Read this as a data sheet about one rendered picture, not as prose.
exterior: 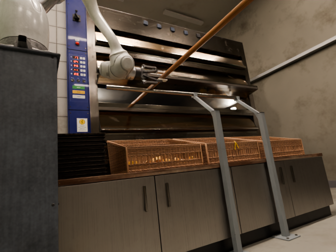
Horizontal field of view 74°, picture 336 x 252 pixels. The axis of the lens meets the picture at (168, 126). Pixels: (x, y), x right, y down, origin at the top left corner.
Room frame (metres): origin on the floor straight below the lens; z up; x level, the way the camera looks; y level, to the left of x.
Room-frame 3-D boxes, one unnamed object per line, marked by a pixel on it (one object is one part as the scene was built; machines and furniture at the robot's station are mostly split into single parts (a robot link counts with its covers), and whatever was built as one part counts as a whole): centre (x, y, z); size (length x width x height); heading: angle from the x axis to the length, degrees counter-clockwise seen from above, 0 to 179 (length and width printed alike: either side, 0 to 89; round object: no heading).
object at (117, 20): (2.18, -0.23, 2.00); 1.80 x 0.08 x 0.21; 119
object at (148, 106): (2.18, -0.23, 1.16); 1.80 x 0.06 x 0.04; 119
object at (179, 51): (2.16, -0.24, 1.80); 1.79 x 0.11 x 0.19; 119
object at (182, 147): (1.64, 0.14, 0.72); 0.56 x 0.49 x 0.28; 119
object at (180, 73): (2.16, -0.24, 1.54); 1.79 x 0.11 x 0.19; 119
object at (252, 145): (1.93, -0.38, 0.72); 0.56 x 0.49 x 0.28; 119
